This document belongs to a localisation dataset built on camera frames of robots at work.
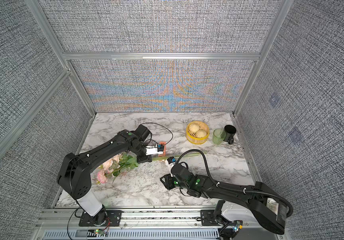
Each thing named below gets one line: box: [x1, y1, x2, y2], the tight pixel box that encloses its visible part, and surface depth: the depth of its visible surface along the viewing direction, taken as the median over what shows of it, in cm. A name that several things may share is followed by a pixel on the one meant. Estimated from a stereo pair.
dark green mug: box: [223, 124, 237, 145], surface depth 100 cm
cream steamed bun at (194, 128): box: [189, 124, 200, 133], surface depth 105 cm
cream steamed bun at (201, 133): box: [195, 129, 208, 138], surface depth 102 cm
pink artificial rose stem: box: [96, 152, 202, 184], surface depth 80 cm
